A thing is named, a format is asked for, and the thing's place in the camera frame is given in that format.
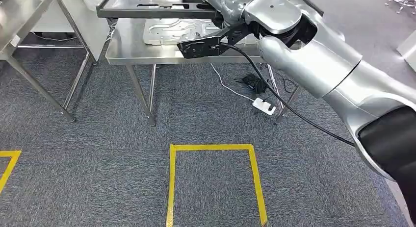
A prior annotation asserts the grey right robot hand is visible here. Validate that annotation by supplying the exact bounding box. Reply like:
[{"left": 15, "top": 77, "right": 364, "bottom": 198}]
[{"left": 201, "top": 0, "right": 261, "bottom": 26}]

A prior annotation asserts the black slotted tray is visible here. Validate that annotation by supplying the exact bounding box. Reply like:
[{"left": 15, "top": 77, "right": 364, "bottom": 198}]
[{"left": 96, "top": 0, "right": 324, "bottom": 20}]

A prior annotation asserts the pressed metal plate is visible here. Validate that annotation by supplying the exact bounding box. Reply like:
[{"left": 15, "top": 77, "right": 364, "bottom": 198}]
[{"left": 142, "top": 18, "right": 229, "bottom": 46}]

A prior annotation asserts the black power adapter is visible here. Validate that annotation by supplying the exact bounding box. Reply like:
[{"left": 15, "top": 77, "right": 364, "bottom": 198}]
[{"left": 235, "top": 73, "right": 269, "bottom": 95}]

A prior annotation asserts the steel bench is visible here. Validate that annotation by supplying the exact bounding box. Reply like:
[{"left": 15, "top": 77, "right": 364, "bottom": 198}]
[{"left": 105, "top": 17, "right": 304, "bottom": 127}]

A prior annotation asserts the white power strip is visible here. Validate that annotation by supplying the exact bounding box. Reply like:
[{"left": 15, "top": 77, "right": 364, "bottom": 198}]
[{"left": 252, "top": 97, "right": 277, "bottom": 116}]

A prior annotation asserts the heap of metal parts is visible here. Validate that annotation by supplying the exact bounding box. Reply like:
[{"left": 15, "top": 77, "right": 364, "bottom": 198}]
[{"left": 385, "top": 0, "right": 416, "bottom": 15}]

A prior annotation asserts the white box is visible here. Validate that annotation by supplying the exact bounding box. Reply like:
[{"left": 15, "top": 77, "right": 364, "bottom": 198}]
[{"left": 396, "top": 38, "right": 416, "bottom": 73}]

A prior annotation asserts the steel side table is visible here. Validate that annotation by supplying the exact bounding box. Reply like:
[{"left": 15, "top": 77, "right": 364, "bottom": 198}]
[{"left": 0, "top": 0, "right": 99, "bottom": 123}]

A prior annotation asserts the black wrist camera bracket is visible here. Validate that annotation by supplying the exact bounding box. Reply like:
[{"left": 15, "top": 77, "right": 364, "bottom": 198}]
[{"left": 177, "top": 23, "right": 258, "bottom": 60}]

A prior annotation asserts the white power cable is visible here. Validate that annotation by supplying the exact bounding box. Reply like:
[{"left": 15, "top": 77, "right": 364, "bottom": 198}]
[{"left": 209, "top": 62, "right": 256, "bottom": 103}]

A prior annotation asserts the black camera cable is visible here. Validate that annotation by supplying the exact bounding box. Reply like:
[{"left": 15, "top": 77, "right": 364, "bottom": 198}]
[{"left": 220, "top": 42, "right": 356, "bottom": 148}]

